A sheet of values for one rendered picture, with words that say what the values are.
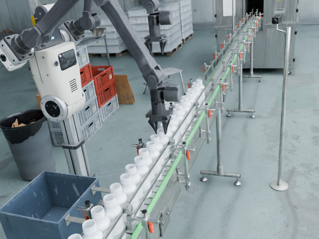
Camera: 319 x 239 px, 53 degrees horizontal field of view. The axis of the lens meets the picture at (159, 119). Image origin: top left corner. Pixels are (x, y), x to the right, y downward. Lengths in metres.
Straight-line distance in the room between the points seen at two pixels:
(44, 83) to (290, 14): 4.75
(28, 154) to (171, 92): 2.32
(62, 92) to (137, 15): 6.48
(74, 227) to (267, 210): 1.73
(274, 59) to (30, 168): 4.35
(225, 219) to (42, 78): 1.72
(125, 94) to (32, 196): 3.55
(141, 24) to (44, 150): 5.28
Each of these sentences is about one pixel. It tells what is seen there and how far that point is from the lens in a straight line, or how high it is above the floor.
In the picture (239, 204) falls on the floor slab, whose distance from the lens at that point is 2.81.
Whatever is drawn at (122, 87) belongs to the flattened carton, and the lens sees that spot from 4.97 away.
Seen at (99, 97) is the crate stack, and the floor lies 0.36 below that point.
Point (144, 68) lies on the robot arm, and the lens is 1.27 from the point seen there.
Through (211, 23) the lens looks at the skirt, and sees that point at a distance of 11.68.
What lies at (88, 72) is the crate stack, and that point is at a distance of 4.13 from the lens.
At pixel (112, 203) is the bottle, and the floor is 1.15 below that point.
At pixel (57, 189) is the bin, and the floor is 0.85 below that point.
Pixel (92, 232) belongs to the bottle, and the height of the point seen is 1.15.
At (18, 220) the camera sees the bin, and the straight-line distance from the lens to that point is 1.48.
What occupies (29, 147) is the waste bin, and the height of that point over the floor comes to 0.40.
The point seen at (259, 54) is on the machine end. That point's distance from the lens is 6.02.
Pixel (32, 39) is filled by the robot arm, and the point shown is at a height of 1.58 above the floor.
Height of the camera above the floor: 1.76
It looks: 24 degrees down
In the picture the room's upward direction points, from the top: 6 degrees counter-clockwise
